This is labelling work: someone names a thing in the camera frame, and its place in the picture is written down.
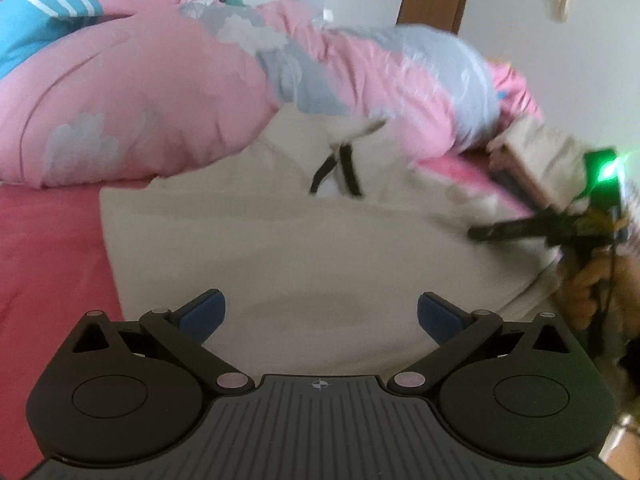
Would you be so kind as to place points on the folded beige garment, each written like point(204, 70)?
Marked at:
point(540, 150)

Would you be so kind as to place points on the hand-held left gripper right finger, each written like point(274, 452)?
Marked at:
point(437, 317)

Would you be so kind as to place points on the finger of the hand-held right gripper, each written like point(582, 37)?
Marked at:
point(515, 230)

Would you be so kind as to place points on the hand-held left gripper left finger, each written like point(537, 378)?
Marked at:
point(205, 315)

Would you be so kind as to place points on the pink grey blue floral quilt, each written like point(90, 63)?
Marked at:
point(150, 85)

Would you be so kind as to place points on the beige zip jacket black stripes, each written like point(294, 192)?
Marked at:
point(300, 260)

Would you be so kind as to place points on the pink printed bed blanket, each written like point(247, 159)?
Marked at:
point(50, 260)

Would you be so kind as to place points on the person's right hand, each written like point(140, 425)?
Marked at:
point(575, 290)

